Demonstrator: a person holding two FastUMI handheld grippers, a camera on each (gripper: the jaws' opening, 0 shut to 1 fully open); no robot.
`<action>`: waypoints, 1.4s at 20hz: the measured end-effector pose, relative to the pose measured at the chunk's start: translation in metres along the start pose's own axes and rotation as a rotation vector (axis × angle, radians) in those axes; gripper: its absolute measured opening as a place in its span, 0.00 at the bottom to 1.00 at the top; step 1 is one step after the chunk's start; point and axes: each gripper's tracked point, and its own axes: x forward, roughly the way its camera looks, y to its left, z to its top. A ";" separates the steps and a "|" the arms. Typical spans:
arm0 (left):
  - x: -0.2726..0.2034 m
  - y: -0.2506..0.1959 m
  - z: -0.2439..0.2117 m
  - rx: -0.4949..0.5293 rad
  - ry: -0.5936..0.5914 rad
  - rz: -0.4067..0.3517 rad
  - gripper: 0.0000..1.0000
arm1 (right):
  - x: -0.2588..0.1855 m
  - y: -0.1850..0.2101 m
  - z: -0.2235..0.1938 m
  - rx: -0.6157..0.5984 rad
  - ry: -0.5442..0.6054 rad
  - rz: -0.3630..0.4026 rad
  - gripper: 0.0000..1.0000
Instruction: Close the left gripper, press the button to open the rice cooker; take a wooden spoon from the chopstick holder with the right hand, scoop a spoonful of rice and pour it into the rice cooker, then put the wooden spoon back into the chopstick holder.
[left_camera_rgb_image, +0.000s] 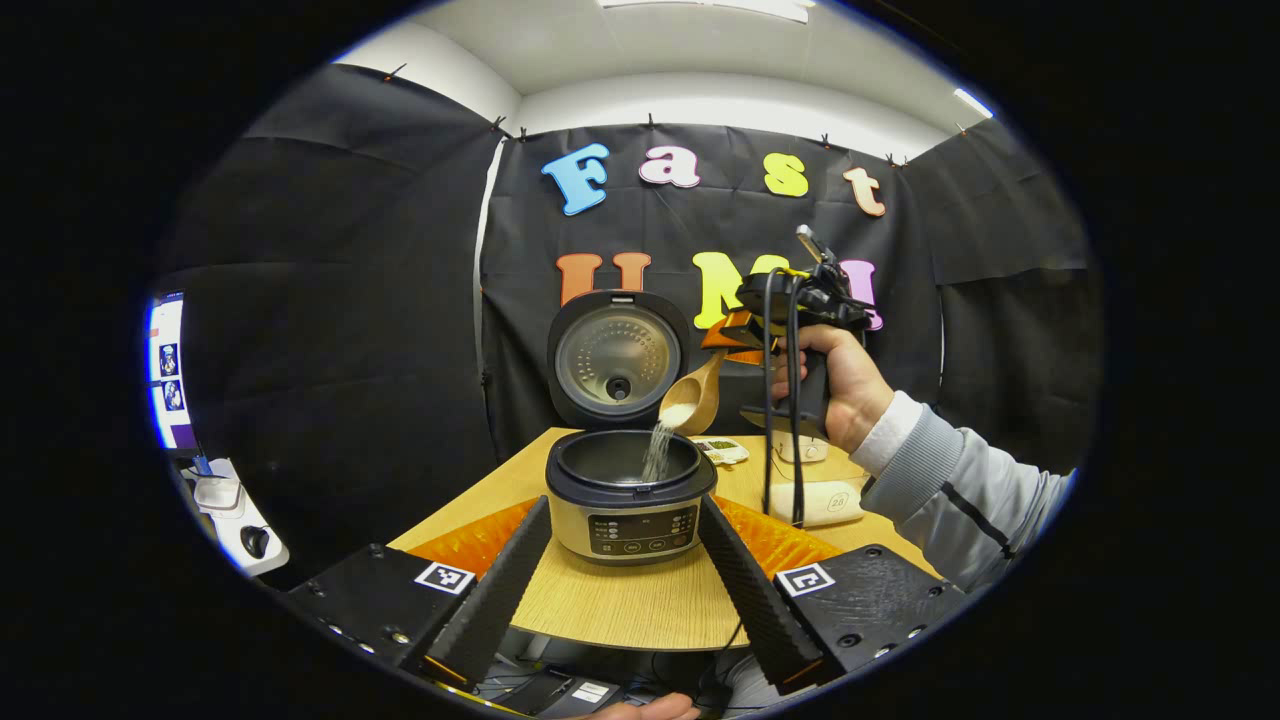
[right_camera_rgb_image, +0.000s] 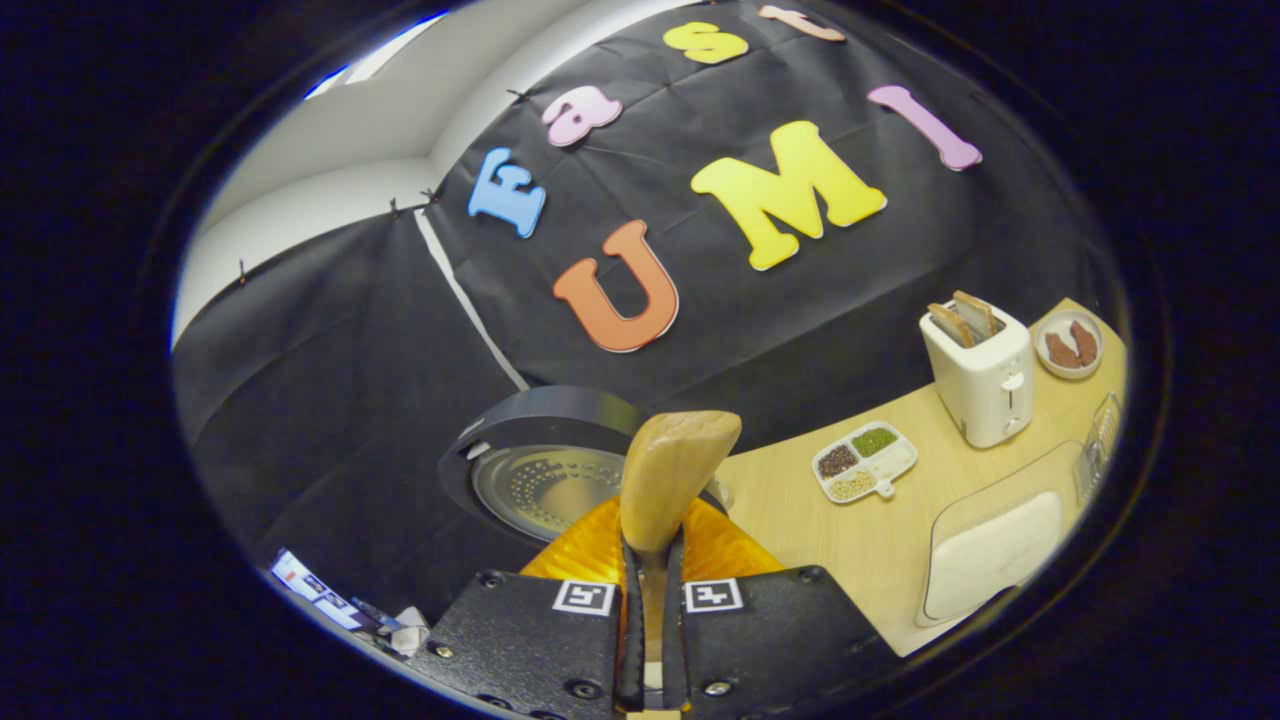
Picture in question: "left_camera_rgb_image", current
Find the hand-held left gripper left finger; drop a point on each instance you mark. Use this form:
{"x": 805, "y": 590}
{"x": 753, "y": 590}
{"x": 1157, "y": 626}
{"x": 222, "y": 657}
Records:
{"x": 500, "y": 580}

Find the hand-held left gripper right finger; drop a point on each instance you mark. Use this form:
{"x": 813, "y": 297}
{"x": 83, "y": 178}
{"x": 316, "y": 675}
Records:
{"x": 750, "y": 590}

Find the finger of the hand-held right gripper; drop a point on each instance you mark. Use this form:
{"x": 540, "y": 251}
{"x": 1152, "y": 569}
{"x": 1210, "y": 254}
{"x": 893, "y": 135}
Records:
{"x": 742, "y": 335}

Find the wooden spoon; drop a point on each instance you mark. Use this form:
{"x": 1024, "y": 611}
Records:
{"x": 700, "y": 395}

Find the clear box of white rice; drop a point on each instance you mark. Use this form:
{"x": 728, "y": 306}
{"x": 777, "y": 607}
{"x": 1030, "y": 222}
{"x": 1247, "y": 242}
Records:
{"x": 825, "y": 503}

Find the spoonful of white rice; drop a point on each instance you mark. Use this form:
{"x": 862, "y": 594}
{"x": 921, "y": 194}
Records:
{"x": 660, "y": 445}

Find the grey rice cooker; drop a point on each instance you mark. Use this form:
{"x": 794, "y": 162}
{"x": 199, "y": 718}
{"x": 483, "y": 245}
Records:
{"x": 630, "y": 520}

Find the white divided grain dish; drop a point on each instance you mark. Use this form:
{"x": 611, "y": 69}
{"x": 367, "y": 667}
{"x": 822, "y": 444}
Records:
{"x": 722, "y": 450}

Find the black box with white label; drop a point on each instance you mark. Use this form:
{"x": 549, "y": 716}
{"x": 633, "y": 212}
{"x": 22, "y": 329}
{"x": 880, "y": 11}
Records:
{"x": 560, "y": 692}

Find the white toaster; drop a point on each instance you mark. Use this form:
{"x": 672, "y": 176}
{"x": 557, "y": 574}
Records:
{"x": 812, "y": 450}

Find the black computer mouse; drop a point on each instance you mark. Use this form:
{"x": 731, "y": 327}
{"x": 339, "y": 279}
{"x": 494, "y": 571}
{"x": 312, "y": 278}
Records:
{"x": 256, "y": 541}

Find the small ceiling light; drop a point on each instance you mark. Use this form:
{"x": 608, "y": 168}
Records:
{"x": 972, "y": 102}

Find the white side desk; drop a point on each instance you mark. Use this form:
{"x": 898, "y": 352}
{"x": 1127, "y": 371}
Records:
{"x": 225, "y": 520}

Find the ceiling light panel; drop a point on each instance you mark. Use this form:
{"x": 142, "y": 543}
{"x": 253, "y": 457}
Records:
{"x": 710, "y": 5}

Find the black backdrop cloth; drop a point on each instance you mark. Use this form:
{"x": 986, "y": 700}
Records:
{"x": 350, "y": 300}

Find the computer monitor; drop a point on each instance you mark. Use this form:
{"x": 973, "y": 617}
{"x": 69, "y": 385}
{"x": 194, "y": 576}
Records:
{"x": 170, "y": 375}

